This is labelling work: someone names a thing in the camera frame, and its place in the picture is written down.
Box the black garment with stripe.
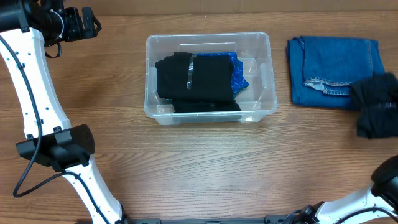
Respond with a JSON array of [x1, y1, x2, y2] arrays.
[[172, 99, 241, 113]]

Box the sparkly blue green fabric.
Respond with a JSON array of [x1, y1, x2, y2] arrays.
[[195, 52, 249, 98]]

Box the blue denim jeans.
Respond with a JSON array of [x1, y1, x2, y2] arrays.
[[286, 36, 385, 110]]

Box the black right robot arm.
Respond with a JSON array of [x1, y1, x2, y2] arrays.
[[289, 156, 397, 224]]

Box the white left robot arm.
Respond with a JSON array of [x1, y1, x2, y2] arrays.
[[1, 0, 129, 223]]

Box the clear plastic storage bin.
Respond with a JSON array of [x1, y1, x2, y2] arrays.
[[144, 32, 277, 125]]

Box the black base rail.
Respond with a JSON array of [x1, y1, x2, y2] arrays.
[[121, 214, 297, 224]]

